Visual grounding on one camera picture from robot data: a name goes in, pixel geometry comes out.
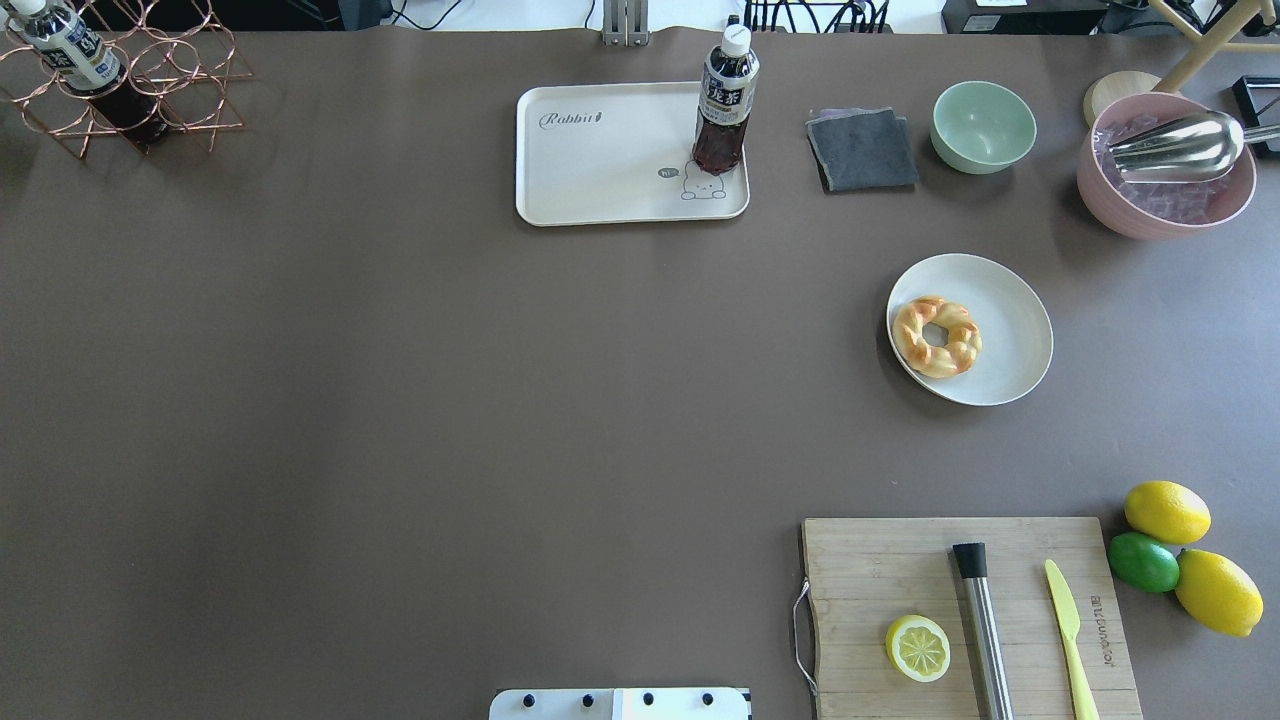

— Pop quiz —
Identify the braided donut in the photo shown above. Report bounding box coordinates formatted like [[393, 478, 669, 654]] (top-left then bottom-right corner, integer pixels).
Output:
[[890, 295, 984, 379]]

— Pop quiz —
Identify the cream rabbit tray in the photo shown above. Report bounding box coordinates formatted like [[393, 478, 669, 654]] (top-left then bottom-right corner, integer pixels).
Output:
[[515, 81, 750, 225]]

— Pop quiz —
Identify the tea bottle on tray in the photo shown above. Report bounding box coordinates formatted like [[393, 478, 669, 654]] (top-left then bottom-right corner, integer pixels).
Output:
[[692, 15, 760, 176]]

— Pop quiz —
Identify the dark grey folded cloth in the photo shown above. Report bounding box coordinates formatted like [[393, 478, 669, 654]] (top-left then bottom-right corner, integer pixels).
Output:
[[806, 108, 919, 192]]

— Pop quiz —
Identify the bamboo cutting board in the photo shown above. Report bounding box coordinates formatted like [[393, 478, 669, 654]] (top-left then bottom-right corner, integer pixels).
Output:
[[803, 518, 1143, 719]]

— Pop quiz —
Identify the white plate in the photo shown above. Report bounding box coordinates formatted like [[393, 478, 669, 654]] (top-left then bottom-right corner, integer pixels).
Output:
[[884, 252, 1053, 407]]

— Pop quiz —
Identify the lemon half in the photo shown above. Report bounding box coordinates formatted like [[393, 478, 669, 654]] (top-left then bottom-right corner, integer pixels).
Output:
[[884, 614, 951, 683]]

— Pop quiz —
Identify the green bowl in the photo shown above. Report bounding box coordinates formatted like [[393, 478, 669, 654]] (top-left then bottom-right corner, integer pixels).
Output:
[[931, 79, 1037, 176]]

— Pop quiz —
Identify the steel muddler black tip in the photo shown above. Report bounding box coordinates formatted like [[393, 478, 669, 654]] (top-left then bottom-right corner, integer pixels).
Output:
[[952, 542, 1015, 719]]

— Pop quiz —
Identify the yellow plastic knife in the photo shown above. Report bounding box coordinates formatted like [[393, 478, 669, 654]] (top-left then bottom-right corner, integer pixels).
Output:
[[1044, 559, 1100, 720]]

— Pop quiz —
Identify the green lime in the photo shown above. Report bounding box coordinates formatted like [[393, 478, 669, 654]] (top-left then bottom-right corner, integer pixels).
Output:
[[1107, 532, 1181, 594]]

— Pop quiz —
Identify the pink bowl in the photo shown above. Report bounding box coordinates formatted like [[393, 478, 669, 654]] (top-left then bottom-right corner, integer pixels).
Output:
[[1076, 92, 1257, 240]]

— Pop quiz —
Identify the upper whole lemon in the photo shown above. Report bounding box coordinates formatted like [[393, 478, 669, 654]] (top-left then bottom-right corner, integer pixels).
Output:
[[1123, 480, 1212, 544]]

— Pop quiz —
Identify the whole lemon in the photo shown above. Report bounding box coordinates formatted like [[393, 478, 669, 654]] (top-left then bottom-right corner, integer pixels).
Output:
[[1123, 480, 1212, 544], [1174, 548, 1265, 637]]

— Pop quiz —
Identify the metal scoop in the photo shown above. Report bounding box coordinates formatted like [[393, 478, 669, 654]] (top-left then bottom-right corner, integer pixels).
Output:
[[1108, 111, 1279, 183]]

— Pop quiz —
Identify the lower whole lemon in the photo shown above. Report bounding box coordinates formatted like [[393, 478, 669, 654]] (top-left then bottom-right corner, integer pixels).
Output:
[[1174, 548, 1265, 637]]

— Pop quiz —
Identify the tea bottle front of rack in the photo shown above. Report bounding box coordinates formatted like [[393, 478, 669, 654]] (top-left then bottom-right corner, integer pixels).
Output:
[[6, 1, 170, 146]]

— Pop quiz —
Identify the wooden mug tree stand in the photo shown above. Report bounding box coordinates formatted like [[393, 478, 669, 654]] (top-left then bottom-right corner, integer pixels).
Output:
[[1083, 1, 1277, 126]]

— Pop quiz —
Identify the aluminium frame post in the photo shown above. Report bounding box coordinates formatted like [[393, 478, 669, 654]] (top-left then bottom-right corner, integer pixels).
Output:
[[602, 0, 650, 47]]

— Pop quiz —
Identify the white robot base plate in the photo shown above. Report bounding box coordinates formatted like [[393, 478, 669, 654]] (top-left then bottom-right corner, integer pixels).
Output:
[[488, 685, 753, 719]]

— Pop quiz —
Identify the copper wire bottle rack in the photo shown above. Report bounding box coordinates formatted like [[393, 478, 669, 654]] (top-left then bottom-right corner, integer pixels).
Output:
[[3, 1, 253, 160]]

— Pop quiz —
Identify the black box frame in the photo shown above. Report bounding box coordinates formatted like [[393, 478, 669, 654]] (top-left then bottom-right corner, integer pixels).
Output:
[[1231, 76, 1279, 129]]

